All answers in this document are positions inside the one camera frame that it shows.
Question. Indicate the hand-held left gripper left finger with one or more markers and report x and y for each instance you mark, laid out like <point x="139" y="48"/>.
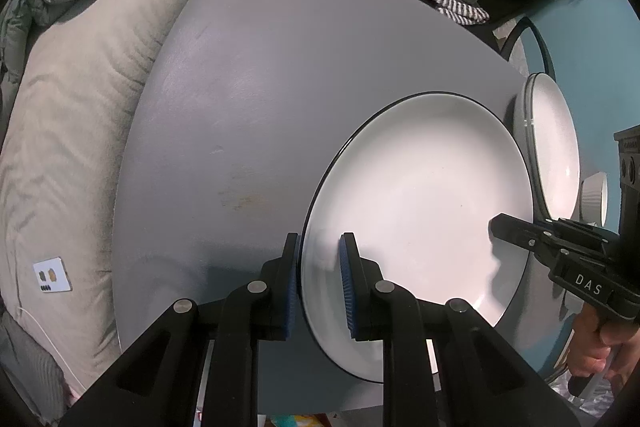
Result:
<point x="292" y="292"/>

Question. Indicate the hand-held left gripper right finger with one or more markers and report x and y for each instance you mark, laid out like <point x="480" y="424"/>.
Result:
<point x="346" y="292"/>

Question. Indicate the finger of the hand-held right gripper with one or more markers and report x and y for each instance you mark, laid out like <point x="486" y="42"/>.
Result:
<point x="590" y="239"/>
<point x="515" y="232"/>

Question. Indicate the white embossed bowl black rim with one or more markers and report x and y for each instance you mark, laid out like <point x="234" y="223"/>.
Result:
<point x="594" y="199"/>

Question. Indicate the large white plate black rim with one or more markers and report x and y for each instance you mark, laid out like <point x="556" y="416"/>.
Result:
<point x="425" y="202"/>

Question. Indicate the person's right hand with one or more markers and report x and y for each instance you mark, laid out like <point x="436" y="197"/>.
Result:
<point x="590" y="352"/>

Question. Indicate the striped grey white cloth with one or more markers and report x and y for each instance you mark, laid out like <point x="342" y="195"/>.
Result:
<point x="452" y="4"/>

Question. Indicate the white card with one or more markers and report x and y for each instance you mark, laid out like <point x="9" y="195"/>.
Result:
<point x="52" y="276"/>

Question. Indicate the beige sofa cushion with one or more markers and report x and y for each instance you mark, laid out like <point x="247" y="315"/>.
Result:
<point x="75" y="132"/>

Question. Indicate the grey ribbed fabric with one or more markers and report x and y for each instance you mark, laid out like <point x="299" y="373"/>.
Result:
<point x="30" y="367"/>

